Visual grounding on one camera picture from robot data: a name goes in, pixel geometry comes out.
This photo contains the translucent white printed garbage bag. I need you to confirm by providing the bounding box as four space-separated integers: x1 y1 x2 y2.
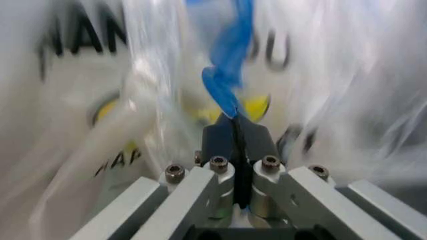
0 0 427 240

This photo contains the blue plastic bag drawstring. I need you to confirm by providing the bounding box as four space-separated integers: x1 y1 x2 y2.
200 0 257 120

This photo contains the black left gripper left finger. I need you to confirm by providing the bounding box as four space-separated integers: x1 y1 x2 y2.
68 113 242 240

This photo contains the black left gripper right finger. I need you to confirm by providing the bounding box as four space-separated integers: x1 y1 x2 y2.
236 119 427 240

